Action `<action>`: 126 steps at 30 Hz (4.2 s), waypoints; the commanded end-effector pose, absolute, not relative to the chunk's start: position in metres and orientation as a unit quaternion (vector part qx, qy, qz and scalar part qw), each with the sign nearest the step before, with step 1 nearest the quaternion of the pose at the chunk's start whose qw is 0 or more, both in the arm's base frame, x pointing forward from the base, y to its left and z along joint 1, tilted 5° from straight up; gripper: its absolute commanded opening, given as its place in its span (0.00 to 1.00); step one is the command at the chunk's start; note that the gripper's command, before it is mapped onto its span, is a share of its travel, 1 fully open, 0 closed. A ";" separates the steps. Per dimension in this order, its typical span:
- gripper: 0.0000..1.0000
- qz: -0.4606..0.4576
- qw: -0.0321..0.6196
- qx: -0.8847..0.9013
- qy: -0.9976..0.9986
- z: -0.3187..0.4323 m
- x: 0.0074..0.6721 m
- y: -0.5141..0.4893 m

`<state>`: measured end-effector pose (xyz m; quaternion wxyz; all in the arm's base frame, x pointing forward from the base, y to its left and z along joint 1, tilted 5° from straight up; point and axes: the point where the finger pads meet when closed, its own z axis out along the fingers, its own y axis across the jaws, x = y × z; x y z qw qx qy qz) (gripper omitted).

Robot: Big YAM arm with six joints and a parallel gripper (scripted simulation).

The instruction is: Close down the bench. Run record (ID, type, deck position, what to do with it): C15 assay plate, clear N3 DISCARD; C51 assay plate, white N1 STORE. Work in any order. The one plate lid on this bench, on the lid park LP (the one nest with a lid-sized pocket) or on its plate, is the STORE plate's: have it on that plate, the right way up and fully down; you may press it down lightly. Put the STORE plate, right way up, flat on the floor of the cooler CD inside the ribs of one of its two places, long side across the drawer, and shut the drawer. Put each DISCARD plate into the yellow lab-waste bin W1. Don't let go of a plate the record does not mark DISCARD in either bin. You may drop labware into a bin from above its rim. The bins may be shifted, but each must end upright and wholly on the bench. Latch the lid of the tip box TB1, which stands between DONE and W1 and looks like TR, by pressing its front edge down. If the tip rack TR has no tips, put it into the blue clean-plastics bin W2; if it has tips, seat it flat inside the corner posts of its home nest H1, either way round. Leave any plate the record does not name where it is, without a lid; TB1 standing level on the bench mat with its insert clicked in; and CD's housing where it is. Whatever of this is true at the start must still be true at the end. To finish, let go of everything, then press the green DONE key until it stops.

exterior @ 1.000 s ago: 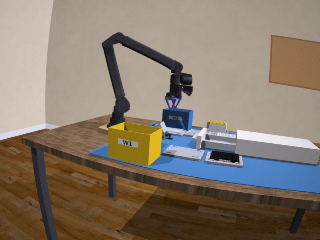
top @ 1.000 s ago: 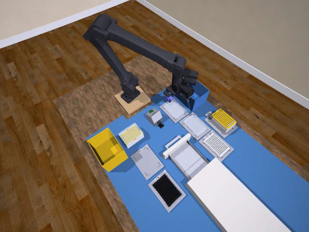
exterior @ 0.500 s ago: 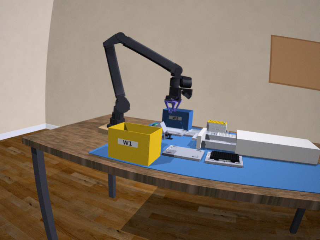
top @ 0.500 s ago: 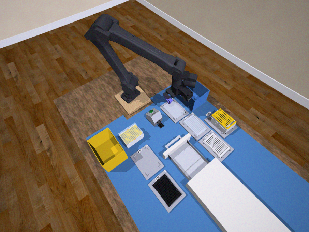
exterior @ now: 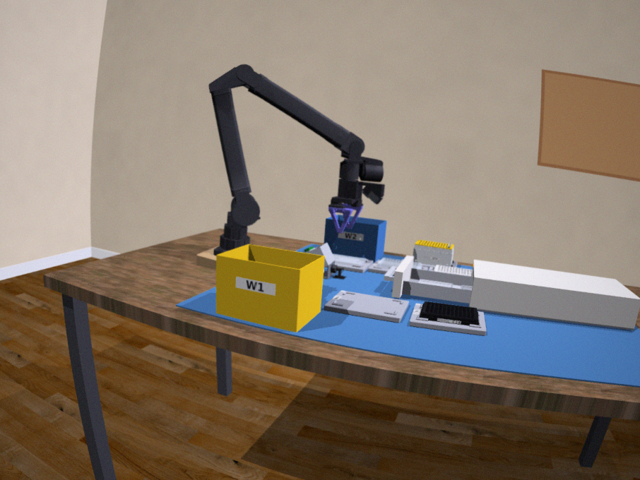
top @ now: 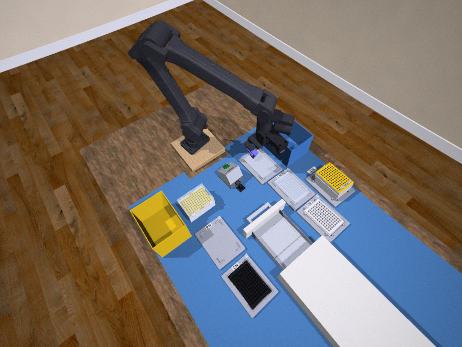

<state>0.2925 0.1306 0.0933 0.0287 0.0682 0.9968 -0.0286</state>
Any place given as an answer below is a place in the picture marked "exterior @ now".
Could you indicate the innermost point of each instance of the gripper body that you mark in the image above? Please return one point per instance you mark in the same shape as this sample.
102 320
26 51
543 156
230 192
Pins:
336 202

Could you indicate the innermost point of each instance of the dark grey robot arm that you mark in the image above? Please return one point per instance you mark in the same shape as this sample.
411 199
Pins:
245 210

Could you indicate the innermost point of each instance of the blue bench mat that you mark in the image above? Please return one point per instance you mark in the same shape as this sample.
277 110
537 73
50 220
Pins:
513 344

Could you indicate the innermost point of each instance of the yellow open-top bin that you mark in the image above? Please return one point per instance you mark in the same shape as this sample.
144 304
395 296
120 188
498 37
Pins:
269 286

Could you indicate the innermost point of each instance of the blue open-top bin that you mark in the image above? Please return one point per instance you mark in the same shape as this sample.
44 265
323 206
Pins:
362 241

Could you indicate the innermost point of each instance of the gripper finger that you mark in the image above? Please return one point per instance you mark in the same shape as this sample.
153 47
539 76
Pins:
347 213
358 210

